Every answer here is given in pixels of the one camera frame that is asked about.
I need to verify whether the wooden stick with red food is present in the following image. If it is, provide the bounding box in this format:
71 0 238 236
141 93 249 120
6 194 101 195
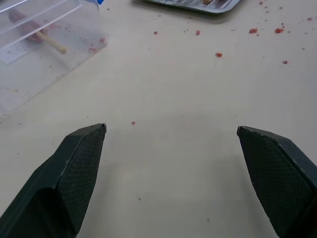
8 9 49 43

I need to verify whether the clear plastic box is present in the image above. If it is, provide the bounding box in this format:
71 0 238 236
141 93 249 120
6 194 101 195
0 0 108 115

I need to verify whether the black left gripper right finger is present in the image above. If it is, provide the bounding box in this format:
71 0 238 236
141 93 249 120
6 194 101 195
236 125 317 238

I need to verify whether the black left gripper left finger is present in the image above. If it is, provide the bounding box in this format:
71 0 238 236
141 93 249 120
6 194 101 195
0 123 107 238

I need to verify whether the grey metal tray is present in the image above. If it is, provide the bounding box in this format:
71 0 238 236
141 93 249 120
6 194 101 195
142 0 242 14

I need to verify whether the pale yellow wooden stick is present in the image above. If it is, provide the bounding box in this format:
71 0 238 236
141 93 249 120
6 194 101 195
37 31 67 55

